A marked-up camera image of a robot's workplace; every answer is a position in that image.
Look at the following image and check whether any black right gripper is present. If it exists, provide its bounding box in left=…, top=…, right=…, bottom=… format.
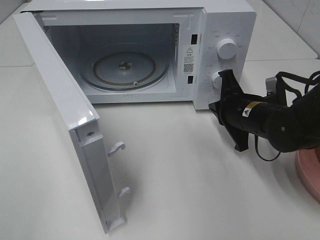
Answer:
left=208, top=69, right=273, bottom=152

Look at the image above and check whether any pink round plate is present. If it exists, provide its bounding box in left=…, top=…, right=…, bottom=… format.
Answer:
left=295, top=147, right=320, bottom=203

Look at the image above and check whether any white microwave door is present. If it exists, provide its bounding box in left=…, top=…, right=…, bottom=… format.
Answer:
left=13, top=12, right=131, bottom=233

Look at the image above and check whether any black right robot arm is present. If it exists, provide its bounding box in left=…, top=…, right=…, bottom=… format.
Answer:
left=208, top=69, right=320, bottom=153

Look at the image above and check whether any lower white timer knob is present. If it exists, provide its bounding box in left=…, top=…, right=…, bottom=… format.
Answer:
left=211, top=72, right=222, bottom=89

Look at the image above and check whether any upper white power knob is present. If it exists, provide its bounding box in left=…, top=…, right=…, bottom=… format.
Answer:
left=217, top=37, right=237, bottom=60

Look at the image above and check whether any white warning label sticker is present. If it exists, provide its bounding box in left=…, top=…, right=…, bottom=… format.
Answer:
left=182, top=45, right=197, bottom=74

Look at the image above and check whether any white microwave oven body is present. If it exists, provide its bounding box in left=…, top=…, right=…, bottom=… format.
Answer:
left=19, top=0, right=256, bottom=110

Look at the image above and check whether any glass microwave turntable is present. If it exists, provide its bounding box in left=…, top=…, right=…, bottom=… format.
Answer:
left=79, top=43, right=170, bottom=92

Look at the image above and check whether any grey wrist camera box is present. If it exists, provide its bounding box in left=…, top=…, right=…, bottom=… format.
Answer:
left=265, top=76, right=277, bottom=96

